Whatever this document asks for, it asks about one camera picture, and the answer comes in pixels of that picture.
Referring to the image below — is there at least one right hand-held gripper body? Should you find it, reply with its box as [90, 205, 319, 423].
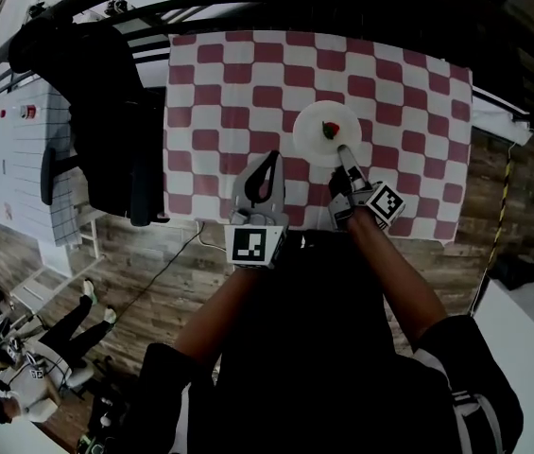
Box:
[327, 181, 407, 232]

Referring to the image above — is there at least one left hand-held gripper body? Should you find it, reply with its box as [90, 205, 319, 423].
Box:
[223, 207, 290, 270]

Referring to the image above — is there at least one white round plate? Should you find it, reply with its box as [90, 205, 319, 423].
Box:
[292, 100, 363, 168]

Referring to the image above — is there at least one person's right forearm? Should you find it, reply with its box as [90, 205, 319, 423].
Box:
[346, 208, 450, 347]

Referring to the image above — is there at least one person's left forearm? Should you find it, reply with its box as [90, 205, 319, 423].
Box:
[174, 267, 261, 366]

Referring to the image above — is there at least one red checkered tablecloth table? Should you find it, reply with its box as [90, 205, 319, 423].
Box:
[162, 29, 474, 245]

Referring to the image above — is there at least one yellow black striped tape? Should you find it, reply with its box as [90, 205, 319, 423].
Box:
[486, 147, 517, 269]

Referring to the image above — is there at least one person's black clothing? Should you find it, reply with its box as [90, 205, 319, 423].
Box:
[86, 229, 525, 454]

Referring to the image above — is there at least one white platform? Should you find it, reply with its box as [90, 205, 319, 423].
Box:
[472, 87, 532, 146]

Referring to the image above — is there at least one black office chair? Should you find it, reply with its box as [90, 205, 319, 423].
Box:
[9, 19, 171, 229]

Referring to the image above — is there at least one black box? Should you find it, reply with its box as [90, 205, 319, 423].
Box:
[495, 253, 534, 291]

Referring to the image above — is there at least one white stool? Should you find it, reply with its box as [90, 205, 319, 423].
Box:
[75, 205, 107, 262]

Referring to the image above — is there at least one white counter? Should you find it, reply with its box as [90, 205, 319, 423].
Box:
[472, 276, 534, 454]

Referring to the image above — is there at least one white grid cloth table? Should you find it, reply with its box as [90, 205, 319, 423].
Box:
[0, 76, 83, 248]

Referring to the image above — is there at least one white cable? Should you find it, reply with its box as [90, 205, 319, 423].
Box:
[195, 219, 228, 250]

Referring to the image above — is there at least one black cable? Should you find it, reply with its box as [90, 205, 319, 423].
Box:
[114, 229, 201, 321]

